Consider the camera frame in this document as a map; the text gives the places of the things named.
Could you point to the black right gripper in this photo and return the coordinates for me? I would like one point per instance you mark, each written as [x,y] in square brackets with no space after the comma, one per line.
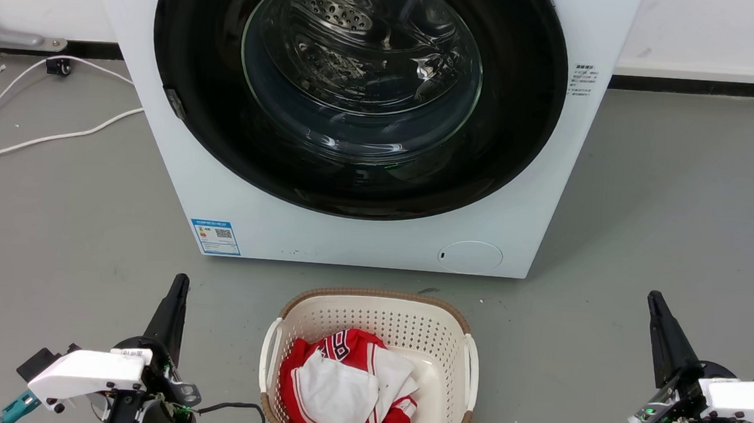
[681,418]

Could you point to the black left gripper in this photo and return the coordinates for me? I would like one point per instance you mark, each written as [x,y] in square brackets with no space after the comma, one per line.
[168,396]

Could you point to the black round glass washer door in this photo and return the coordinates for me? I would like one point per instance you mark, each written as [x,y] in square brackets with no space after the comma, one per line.
[193,46]

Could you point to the white front-load washing machine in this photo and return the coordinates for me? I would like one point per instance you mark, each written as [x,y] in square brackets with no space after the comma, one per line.
[348,243]

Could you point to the blue energy label sticker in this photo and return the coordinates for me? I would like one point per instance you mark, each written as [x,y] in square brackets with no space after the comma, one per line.
[216,237]

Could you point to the teal connector plug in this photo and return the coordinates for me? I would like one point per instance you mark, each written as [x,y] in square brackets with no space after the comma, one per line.
[17,407]

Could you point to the red and white jersey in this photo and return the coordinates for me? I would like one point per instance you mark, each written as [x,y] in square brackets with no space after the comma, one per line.
[344,347]

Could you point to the cream plastic laundry basket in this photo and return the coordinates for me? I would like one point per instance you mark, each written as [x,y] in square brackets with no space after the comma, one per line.
[376,317]

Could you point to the round white filter cover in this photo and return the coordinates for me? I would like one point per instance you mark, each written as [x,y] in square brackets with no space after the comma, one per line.
[470,257]

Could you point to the small black floor fitting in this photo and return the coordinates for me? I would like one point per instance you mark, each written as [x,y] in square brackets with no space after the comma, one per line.
[59,67]

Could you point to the grey drain pipe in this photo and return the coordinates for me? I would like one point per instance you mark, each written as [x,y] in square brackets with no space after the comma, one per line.
[11,36]

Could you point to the stainless steel washer drum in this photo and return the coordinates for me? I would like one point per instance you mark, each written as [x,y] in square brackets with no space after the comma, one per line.
[338,11]

